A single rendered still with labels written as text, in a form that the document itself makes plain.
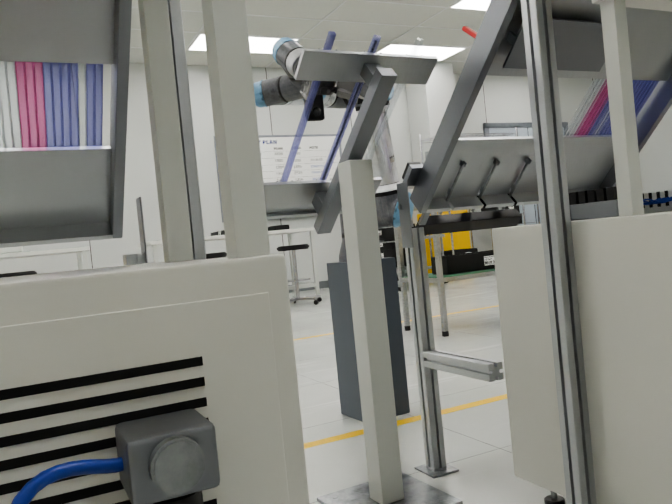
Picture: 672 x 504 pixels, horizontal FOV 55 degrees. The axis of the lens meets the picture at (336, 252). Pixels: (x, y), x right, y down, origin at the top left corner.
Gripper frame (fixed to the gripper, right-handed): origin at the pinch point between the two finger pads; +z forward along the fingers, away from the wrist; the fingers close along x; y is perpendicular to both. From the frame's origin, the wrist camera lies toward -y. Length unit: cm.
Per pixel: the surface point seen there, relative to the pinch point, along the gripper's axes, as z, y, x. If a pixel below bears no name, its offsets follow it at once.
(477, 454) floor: 49, -82, 36
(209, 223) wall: -546, -372, 176
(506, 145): 12.7, -5.8, 45.0
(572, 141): 14, -5, 68
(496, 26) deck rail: 20.7, 25.8, 21.8
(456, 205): 12.4, -23.3, 34.8
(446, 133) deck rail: 14.2, -1.5, 22.6
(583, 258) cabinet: 64, -5, 21
